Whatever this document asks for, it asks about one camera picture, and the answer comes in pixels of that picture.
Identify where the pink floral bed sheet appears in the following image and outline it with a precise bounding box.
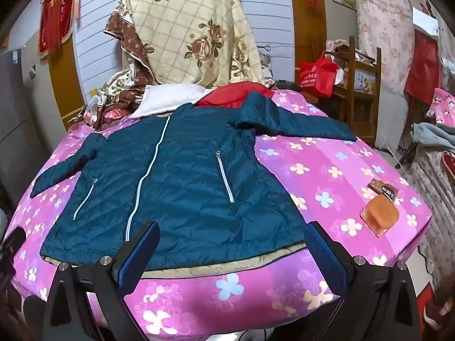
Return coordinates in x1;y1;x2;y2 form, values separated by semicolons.
7;87;433;338

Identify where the white paper sheet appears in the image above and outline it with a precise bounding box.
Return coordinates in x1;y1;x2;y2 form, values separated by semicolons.
412;7;439;37

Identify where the pink floral hanging cloth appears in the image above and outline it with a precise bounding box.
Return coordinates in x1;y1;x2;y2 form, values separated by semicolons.
353;0;417;151

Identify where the grey refrigerator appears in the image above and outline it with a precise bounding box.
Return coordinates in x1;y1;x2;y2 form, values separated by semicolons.
0;44;54;199

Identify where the red plastic bag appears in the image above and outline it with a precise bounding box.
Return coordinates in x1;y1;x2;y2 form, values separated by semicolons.
299;51;338;97

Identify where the pink printed blanket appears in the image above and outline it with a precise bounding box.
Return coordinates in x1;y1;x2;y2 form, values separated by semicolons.
426;88;455;127

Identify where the red tasselled banner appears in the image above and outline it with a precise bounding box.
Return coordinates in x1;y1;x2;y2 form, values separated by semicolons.
38;0;82;58

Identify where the brown patterned quilt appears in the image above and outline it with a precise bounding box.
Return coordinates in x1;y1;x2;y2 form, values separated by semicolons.
93;11;157;130

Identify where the orange translucent packet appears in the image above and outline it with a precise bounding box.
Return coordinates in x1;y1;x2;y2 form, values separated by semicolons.
360;195;400;237

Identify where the wooden shelf stand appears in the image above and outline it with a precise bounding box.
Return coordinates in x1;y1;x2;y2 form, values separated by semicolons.
332;36;382;145

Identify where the grey cloth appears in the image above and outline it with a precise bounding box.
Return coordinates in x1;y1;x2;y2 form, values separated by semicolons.
411;122;455;150

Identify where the beige floral quilt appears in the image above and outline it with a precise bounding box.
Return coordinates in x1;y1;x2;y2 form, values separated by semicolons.
114;0;265;90

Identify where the red garment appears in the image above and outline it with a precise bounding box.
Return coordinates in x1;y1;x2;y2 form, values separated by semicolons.
196;82;275;109

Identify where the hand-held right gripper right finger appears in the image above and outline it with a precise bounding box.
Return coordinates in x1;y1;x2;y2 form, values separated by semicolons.
305;221;431;341

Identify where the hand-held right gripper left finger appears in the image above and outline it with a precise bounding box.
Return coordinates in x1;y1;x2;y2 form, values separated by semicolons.
43;221;161;341

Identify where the teal quilted jacket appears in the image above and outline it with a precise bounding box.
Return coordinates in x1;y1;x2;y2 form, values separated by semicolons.
30;90;358;271

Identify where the brown snack packet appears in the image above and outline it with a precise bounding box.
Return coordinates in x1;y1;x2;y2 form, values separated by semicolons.
367;178;399;204

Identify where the white cloth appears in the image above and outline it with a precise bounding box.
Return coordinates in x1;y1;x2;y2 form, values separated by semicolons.
129;84;214;119

